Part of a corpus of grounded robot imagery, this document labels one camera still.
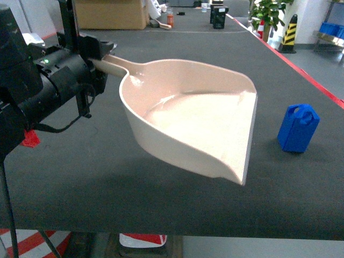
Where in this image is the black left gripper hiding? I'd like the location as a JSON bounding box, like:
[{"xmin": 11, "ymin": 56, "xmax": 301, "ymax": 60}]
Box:
[{"xmin": 32, "ymin": 34, "xmax": 117, "ymax": 110}]

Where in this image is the beige plastic dustpan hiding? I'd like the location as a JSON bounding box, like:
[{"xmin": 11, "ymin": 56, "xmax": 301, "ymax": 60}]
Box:
[{"xmin": 93, "ymin": 55, "xmax": 257, "ymax": 185}]

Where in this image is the blue 3D-printed part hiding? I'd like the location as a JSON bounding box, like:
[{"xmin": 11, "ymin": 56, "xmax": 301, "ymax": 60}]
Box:
[{"xmin": 277, "ymin": 104, "xmax": 320, "ymax": 153}]

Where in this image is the steel roller shelf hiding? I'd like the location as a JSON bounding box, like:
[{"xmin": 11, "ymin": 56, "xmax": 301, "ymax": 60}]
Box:
[{"xmin": 313, "ymin": 1, "xmax": 343, "ymax": 64}]

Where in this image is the cardboard box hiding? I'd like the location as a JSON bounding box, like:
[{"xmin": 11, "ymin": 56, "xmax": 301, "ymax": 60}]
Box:
[{"xmin": 75, "ymin": 0, "xmax": 149, "ymax": 30}]

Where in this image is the orange bottle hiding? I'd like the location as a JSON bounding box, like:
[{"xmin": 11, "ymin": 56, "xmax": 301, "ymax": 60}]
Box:
[{"xmin": 167, "ymin": 13, "xmax": 174, "ymax": 27}]

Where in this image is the black crate stack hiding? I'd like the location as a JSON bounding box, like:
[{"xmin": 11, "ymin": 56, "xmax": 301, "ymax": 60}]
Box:
[{"xmin": 210, "ymin": 5, "xmax": 229, "ymax": 29}]

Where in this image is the red white traffic cone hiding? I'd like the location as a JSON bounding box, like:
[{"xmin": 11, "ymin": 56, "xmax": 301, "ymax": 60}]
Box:
[{"xmin": 256, "ymin": 20, "xmax": 264, "ymax": 39}]

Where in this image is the green potted plant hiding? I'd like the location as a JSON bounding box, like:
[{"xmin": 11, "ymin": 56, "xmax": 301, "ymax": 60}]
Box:
[{"xmin": 249, "ymin": 0, "xmax": 294, "ymax": 42}]

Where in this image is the yellow black traffic cone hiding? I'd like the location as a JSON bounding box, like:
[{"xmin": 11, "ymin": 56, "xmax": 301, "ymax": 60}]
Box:
[{"xmin": 276, "ymin": 14, "xmax": 298, "ymax": 54}]

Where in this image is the red white striped barrier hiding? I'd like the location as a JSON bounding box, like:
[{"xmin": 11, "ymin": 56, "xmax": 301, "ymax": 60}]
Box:
[{"xmin": 1, "ymin": 228, "xmax": 71, "ymax": 257}]

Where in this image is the wooden handled brush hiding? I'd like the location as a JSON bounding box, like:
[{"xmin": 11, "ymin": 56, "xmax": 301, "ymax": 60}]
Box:
[{"xmin": 153, "ymin": 19, "xmax": 172, "ymax": 30}]

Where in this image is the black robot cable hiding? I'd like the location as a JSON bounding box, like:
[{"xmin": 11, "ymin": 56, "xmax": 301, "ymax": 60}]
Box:
[{"xmin": 0, "ymin": 83, "xmax": 97, "ymax": 258}]

